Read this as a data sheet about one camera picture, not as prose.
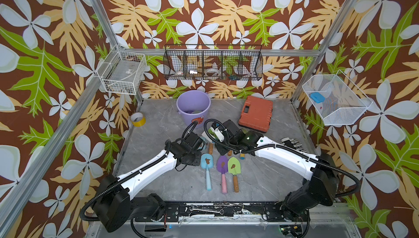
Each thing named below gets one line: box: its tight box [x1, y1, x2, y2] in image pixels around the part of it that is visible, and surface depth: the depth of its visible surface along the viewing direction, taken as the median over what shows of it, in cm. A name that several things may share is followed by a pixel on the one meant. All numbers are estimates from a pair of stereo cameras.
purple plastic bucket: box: [176, 89, 212, 129], surface depth 101 cm
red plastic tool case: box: [238, 95, 274, 133], surface depth 107 cm
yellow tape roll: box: [130, 111, 147, 128], surface depth 110 cm
